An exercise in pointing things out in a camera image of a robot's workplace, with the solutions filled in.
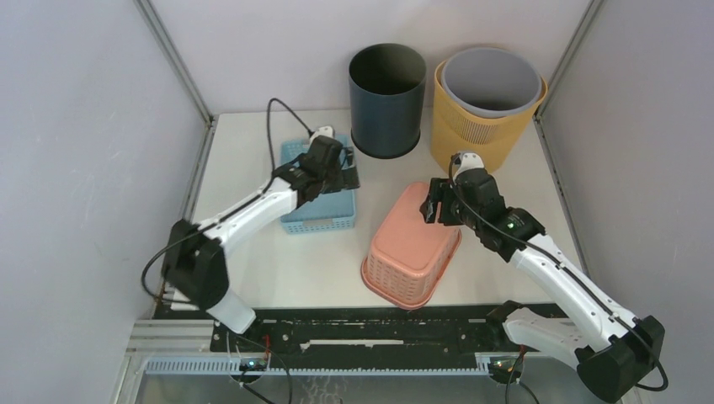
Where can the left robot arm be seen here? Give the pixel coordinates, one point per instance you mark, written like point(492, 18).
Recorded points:
point(195, 259)

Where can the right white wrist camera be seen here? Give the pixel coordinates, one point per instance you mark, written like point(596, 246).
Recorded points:
point(464, 161)

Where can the aluminium frame rail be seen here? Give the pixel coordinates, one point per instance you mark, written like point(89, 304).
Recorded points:
point(170, 337)

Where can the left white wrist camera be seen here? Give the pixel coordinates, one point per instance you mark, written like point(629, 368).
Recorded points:
point(327, 131)

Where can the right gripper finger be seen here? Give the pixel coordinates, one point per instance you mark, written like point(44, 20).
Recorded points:
point(429, 208)
point(440, 187)

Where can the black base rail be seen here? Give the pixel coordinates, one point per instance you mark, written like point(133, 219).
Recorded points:
point(379, 335)

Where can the dark blue cylindrical bin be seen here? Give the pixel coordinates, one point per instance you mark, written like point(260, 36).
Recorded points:
point(386, 92)

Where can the yellow perforated bin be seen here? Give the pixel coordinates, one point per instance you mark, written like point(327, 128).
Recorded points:
point(455, 129)

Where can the white slotted cable duct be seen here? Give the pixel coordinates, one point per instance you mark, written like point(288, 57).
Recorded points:
point(225, 366)

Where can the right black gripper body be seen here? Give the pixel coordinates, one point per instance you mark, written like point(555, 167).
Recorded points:
point(451, 214)

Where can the pink plastic basket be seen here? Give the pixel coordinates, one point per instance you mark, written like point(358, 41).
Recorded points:
point(407, 256)

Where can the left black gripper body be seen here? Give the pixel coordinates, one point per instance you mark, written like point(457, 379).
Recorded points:
point(329, 179)

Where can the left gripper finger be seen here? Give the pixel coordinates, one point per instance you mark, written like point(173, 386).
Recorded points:
point(346, 158)
point(346, 179)

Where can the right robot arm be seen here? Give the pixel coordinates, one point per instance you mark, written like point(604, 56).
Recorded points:
point(611, 349)

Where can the grey inner bin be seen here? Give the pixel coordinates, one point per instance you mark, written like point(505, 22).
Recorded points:
point(491, 82)

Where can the blue plastic basket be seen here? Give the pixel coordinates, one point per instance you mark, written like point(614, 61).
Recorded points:
point(328, 212)

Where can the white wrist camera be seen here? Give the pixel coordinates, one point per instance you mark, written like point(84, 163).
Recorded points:
point(327, 131)
point(464, 161)

